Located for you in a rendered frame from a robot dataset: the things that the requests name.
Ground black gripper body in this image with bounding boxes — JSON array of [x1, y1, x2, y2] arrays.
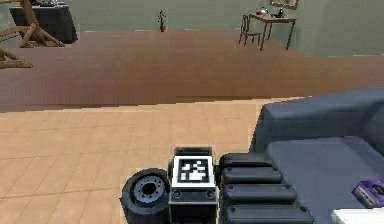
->
[[120, 168, 172, 224]]

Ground grey blue sofa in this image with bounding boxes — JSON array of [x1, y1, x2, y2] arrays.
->
[[249, 87, 384, 224]]

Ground potted house plant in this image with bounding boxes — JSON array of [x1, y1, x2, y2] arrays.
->
[[157, 9, 167, 33]]

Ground brown wooden chair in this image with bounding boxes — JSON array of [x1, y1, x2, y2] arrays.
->
[[238, 14, 263, 48]]

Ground dark grey cabinet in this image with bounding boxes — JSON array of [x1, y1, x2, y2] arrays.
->
[[9, 2, 79, 44]]

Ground light wooden chair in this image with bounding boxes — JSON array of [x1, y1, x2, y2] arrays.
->
[[0, 0, 66, 48]]

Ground white flat object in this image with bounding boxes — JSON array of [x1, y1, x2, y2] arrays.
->
[[329, 208, 384, 224]]

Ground brown wooden table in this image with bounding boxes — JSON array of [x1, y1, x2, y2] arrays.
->
[[248, 12, 298, 52]]

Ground purple box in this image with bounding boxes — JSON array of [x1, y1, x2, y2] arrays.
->
[[351, 179, 384, 210]]

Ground light wooden frame piece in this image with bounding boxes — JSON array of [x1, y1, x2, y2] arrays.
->
[[0, 48, 34, 70]]

